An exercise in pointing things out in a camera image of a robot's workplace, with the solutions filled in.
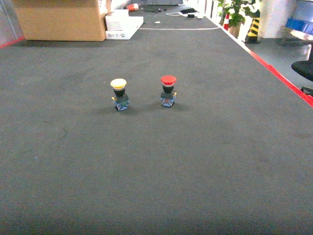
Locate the red mushroom push button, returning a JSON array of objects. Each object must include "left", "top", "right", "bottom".
[{"left": 160, "top": 75, "right": 177, "bottom": 108}]

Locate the yellow mushroom push button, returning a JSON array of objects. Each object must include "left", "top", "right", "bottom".
[{"left": 110, "top": 78, "right": 130, "bottom": 112}]

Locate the white flat box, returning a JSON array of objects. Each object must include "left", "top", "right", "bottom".
[{"left": 106, "top": 16, "right": 144, "bottom": 40}]

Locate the small white box on top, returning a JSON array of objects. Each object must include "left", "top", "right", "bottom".
[{"left": 105, "top": 9, "right": 129, "bottom": 31}]

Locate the black flat device on floor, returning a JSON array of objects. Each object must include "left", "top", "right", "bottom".
[{"left": 180, "top": 8, "right": 197, "bottom": 14}]

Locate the red white traffic cone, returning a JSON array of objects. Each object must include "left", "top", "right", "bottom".
[{"left": 223, "top": 13, "right": 229, "bottom": 31}]

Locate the yellow black striped bollard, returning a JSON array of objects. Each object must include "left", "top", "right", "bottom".
[{"left": 245, "top": 17, "right": 260, "bottom": 44}]

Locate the large cardboard box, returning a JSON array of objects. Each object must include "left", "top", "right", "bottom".
[{"left": 12, "top": 0, "right": 111, "bottom": 42}]

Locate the potted green plant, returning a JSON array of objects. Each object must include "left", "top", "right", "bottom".
[{"left": 218, "top": 0, "right": 260, "bottom": 38}]

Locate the black office chair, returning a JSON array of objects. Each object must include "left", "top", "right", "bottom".
[{"left": 291, "top": 45, "right": 313, "bottom": 81}]

